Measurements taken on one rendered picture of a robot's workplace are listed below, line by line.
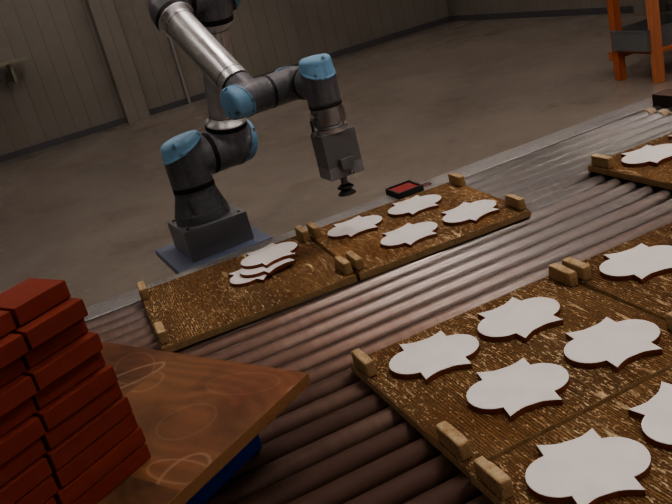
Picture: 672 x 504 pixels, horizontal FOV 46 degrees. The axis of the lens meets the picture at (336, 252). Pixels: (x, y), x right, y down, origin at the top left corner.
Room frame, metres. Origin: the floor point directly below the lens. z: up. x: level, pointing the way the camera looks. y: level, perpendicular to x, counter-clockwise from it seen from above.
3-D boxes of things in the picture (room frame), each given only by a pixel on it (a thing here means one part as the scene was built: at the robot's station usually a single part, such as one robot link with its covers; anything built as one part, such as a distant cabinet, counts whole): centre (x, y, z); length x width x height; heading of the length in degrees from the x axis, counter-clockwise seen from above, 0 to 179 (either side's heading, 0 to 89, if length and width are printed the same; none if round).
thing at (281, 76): (1.83, 0.01, 1.29); 0.11 x 0.11 x 0.08; 32
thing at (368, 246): (1.71, -0.19, 0.93); 0.41 x 0.35 x 0.02; 106
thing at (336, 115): (1.75, -0.06, 1.21); 0.08 x 0.08 x 0.05
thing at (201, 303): (1.59, 0.22, 0.93); 0.41 x 0.35 x 0.02; 106
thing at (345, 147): (1.74, -0.06, 1.13); 0.10 x 0.09 x 0.16; 21
